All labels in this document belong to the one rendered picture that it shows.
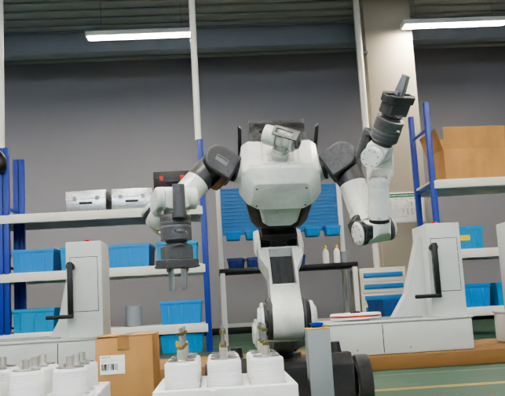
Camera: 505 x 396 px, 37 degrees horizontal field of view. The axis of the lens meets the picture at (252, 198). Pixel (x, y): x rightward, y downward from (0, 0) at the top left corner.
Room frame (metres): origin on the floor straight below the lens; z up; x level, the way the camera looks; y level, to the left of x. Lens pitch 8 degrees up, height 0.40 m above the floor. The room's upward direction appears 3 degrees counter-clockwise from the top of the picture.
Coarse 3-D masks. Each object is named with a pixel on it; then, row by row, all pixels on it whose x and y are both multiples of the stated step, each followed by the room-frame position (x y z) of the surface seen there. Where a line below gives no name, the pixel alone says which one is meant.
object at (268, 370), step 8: (256, 360) 2.09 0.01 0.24; (264, 360) 2.08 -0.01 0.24; (272, 360) 2.08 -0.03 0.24; (280, 360) 2.10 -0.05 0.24; (256, 368) 2.09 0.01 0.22; (264, 368) 2.08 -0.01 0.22; (272, 368) 2.08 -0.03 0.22; (280, 368) 2.10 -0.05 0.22; (256, 376) 2.09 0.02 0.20; (264, 376) 2.08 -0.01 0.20; (272, 376) 2.08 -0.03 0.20; (280, 376) 2.10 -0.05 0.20; (256, 384) 2.09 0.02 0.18
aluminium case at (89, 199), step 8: (72, 192) 6.78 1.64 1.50; (80, 192) 6.78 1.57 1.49; (88, 192) 6.78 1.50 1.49; (96, 192) 6.78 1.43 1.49; (104, 192) 6.78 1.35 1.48; (72, 200) 6.78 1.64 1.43; (80, 200) 6.78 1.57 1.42; (88, 200) 6.78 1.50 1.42; (96, 200) 6.78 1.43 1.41; (104, 200) 6.78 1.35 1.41; (72, 208) 6.78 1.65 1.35; (80, 208) 6.78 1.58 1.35; (88, 208) 6.78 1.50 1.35; (96, 208) 6.78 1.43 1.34; (104, 208) 6.78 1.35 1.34
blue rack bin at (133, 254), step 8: (112, 248) 6.78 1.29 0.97; (120, 248) 6.79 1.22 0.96; (128, 248) 6.79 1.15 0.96; (136, 248) 6.79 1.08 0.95; (144, 248) 6.79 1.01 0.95; (152, 248) 7.07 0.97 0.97; (112, 256) 6.79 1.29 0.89; (120, 256) 6.79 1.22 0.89; (128, 256) 6.79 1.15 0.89; (136, 256) 6.80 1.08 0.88; (144, 256) 6.80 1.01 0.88; (152, 256) 7.11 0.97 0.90; (112, 264) 6.79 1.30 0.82; (120, 264) 6.79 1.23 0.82; (128, 264) 6.80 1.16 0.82; (136, 264) 6.80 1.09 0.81; (144, 264) 6.80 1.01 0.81; (152, 264) 7.11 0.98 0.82
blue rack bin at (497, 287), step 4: (492, 284) 7.03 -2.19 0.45; (496, 284) 6.95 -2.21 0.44; (500, 284) 6.95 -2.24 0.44; (492, 288) 7.06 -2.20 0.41; (496, 288) 6.96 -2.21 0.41; (500, 288) 6.96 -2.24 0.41; (492, 292) 7.07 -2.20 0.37; (496, 292) 6.98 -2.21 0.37; (500, 292) 6.96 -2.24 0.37; (492, 296) 7.09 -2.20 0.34; (496, 296) 6.99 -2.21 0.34; (500, 296) 6.96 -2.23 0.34; (492, 300) 7.10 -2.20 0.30; (496, 300) 7.01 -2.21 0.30; (500, 300) 6.96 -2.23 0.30; (492, 304) 7.11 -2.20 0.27; (496, 304) 7.02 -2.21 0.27; (500, 304) 6.97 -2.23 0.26
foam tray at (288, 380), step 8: (288, 376) 2.24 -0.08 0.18; (160, 384) 2.23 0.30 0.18; (200, 384) 2.17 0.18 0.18; (248, 384) 2.09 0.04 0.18; (264, 384) 2.07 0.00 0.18; (272, 384) 2.06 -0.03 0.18; (280, 384) 2.05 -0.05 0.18; (288, 384) 2.05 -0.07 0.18; (296, 384) 2.06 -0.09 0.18; (160, 392) 2.04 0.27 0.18; (168, 392) 2.04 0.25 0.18; (176, 392) 2.04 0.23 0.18; (184, 392) 2.04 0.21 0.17; (192, 392) 2.04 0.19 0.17; (200, 392) 2.04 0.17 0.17; (208, 392) 2.04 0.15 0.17; (216, 392) 2.04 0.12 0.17; (224, 392) 2.05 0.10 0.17; (232, 392) 2.05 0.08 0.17; (240, 392) 2.05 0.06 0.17; (248, 392) 2.05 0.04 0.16; (256, 392) 2.05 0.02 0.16; (264, 392) 2.05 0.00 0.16; (272, 392) 2.05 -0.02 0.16; (280, 392) 2.05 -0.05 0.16; (288, 392) 2.05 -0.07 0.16; (296, 392) 2.06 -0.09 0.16
